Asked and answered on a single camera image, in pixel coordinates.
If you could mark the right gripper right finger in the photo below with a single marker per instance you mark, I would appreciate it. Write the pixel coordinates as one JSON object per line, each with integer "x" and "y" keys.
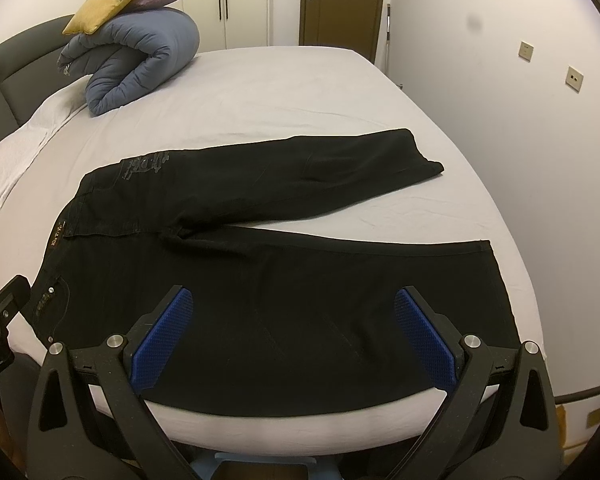
{"x": 498, "y": 418}

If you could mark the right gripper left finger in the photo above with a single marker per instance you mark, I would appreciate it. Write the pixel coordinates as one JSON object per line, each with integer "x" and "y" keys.
{"x": 65, "y": 439}

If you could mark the black pants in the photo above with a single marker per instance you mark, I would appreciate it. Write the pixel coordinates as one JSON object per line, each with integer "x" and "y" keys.
{"x": 284, "y": 324}

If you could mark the floor socket plate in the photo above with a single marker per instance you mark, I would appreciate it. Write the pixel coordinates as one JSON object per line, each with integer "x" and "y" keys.
{"x": 593, "y": 418}

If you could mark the white folded sheet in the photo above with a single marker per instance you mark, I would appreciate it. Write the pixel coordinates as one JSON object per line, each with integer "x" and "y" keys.
{"x": 19, "y": 150}

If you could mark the grey padded headboard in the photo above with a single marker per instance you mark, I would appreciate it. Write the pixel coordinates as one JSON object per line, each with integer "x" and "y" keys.
{"x": 29, "y": 72}

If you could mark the blue rolled duvet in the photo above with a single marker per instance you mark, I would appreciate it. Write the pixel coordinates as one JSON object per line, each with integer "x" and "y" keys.
{"x": 130, "y": 56}

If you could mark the white bed mattress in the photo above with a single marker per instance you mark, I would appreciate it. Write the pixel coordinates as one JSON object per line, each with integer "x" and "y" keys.
{"x": 256, "y": 94}

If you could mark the yellow cushion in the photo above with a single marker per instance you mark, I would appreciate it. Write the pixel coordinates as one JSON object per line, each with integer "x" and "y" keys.
{"x": 92, "y": 15}

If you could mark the brown door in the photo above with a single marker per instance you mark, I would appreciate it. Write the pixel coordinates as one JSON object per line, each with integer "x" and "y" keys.
{"x": 347, "y": 24}

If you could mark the wall socket plate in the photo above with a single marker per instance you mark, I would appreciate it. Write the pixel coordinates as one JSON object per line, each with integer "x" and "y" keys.
{"x": 574, "y": 79}

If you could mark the wall switch plate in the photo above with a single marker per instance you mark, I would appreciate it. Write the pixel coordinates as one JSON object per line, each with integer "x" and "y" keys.
{"x": 525, "y": 51}

